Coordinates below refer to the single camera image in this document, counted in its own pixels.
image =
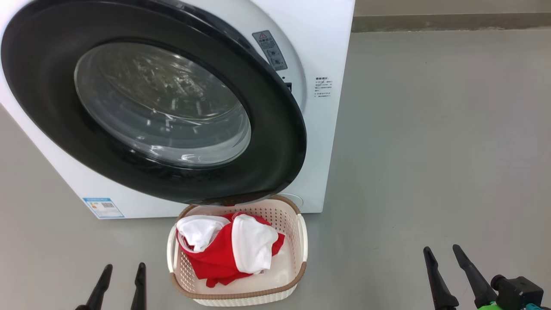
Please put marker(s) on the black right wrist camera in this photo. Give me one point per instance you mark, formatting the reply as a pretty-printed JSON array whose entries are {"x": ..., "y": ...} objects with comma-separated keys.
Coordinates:
[{"x": 518, "y": 292}]

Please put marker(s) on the black round glass door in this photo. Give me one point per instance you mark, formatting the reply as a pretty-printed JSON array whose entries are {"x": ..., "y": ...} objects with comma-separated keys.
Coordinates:
[{"x": 43, "y": 86}]

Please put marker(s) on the white washing machine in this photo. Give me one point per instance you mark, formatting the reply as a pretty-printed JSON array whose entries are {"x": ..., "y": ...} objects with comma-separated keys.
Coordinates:
[{"x": 327, "y": 150}]

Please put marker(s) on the red and white garment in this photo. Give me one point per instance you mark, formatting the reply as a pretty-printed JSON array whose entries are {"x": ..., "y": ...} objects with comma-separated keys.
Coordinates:
[{"x": 254, "y": 245}]

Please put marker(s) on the round white filter cover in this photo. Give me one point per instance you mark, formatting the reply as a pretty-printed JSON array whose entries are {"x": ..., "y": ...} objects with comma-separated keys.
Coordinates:
[{"x": 297, "y": 201}]

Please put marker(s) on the cream perforated laundry basket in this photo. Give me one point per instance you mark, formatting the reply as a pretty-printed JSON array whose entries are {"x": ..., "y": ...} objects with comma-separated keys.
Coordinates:
[{"x": 241, "y": 295}]

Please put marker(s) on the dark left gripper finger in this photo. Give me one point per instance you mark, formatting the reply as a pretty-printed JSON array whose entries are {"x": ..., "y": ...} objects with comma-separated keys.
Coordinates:
[
  {"x": 99, "y": 288},
  {"x": 140, "y": 288}
]

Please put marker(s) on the grey warning sticker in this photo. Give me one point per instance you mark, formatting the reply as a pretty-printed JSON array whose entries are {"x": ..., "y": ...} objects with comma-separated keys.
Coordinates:
[{"x": 270, "y": 51}]

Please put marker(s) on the blue energy label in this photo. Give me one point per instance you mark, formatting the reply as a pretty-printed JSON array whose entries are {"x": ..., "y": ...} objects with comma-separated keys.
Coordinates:
[{"x": 103, "y": 208}]

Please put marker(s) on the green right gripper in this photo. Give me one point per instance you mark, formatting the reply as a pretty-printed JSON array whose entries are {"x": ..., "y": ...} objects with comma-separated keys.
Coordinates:
[{"x": 491, "y": 307}]

